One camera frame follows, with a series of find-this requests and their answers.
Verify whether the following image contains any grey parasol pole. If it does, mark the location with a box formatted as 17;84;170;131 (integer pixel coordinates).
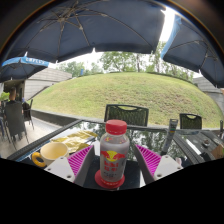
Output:
160;118;180;157

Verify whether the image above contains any large dark blue parasol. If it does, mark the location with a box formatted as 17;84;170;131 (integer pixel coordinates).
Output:
0;0;167;65

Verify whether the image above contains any blue parasol with white print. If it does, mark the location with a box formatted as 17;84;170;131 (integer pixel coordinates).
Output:
0;56;51;83

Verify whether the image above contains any clear red-capped drink bottle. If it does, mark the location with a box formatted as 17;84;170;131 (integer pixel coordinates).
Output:
98;119;131;187

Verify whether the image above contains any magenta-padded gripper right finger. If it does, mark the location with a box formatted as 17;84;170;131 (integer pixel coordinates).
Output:
133;143;184;186

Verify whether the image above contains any dark blue parasol, light edge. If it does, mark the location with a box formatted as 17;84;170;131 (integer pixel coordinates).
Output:
160;13;224;89

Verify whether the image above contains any crumpled yellow plastic bag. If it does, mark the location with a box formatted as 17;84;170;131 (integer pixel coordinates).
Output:
49;129;100;154

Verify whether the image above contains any dark wicker chair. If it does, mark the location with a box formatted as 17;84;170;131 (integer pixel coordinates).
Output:
2;101;30;148

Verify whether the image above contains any cream mug with yellow handle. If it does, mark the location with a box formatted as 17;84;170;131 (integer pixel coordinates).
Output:
31;141;71;169

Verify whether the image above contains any person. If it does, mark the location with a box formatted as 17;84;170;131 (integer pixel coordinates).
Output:
6;86;19;105

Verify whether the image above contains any flat round red coaster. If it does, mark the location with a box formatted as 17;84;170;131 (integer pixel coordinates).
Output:
93;168;126;191

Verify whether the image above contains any black mesh patio chair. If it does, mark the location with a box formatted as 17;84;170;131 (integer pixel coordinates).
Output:
178;112;204;131
21;98;36;131
103;103;150;128

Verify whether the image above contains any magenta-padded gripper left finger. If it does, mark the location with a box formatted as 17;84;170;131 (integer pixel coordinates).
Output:
44;144;98;188

